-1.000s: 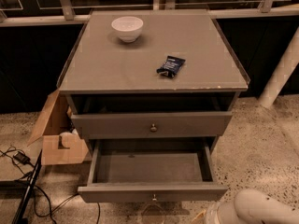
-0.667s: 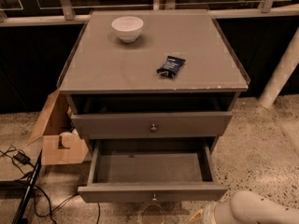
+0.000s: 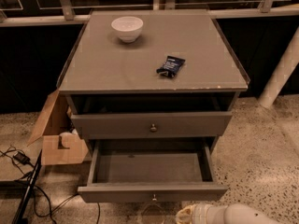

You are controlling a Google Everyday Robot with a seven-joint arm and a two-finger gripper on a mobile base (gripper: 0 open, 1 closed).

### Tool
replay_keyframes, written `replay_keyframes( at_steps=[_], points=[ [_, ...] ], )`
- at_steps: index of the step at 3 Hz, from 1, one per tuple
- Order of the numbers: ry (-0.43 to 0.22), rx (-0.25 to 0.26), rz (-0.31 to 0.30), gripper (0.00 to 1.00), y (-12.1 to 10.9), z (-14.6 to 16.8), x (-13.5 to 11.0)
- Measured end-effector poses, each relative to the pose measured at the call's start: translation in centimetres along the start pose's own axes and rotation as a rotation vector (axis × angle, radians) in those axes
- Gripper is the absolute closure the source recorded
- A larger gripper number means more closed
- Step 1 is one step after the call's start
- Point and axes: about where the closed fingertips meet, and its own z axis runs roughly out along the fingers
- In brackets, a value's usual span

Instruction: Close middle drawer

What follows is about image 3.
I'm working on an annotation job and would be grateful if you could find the grey drawer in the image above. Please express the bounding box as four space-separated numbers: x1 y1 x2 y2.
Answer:
66 92 238 140
78 138 227 203

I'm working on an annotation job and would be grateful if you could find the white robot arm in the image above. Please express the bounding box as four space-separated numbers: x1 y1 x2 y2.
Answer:
176 203 280 224

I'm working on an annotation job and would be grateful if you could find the grey top drawer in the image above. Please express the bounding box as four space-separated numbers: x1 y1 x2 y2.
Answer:
66 92 238 140

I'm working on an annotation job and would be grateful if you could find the grey drawer cabinet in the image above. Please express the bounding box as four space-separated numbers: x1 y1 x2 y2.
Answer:
56 8 251 203

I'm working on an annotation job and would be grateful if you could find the brown cardboard box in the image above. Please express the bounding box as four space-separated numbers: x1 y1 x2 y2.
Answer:
27 90 88 165

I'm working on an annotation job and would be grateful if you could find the dark blue snack packet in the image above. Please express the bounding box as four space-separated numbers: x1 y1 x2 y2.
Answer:
156 56 185 78

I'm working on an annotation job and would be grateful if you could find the black tripod leg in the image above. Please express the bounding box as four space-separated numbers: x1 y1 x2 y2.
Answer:
11 153 41 224

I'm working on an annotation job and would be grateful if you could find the black power adapter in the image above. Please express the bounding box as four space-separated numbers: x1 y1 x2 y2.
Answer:
13 152 30 164

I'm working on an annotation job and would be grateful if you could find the white diagonal pillar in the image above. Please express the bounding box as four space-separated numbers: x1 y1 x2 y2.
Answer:
258 28 299 108

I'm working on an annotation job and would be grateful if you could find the white ceramic bowl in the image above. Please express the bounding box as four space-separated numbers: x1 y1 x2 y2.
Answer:
111 16 144 43

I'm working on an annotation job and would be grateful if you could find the metal window railing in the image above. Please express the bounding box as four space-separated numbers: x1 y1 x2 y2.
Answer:
0 0 299 27

